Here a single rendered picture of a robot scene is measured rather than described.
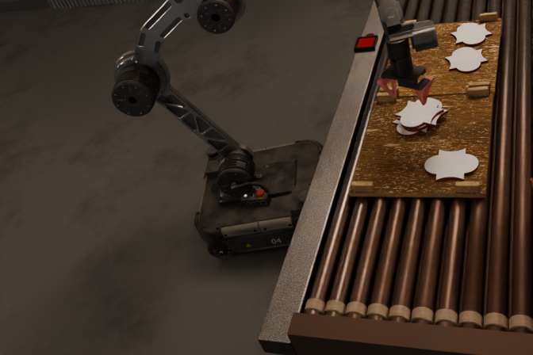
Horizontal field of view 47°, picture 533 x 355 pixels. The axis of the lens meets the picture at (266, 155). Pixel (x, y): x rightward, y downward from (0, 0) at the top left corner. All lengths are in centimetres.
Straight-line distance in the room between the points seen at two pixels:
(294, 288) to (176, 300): 145
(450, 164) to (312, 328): 58
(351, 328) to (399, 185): 45
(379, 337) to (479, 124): 72
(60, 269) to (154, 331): 79
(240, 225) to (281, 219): 19
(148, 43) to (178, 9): 21
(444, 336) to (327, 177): 62
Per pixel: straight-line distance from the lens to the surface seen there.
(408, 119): 179
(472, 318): 139
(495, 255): 149
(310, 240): 161
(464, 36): 215
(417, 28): 163
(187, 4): 245
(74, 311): 319
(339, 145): 185
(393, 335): 135
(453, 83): 196
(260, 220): 270
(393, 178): 167
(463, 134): 177
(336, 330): 138
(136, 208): 350
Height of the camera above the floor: 208
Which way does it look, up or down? 38 degrees down
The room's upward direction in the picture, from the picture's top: 22 degrees counter-clockwise
